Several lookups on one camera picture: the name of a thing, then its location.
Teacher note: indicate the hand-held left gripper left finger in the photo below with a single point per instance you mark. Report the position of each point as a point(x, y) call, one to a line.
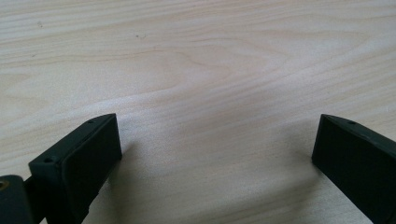
point(84, 161)

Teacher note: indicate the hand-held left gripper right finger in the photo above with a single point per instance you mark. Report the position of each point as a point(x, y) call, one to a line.
point(358, 168)

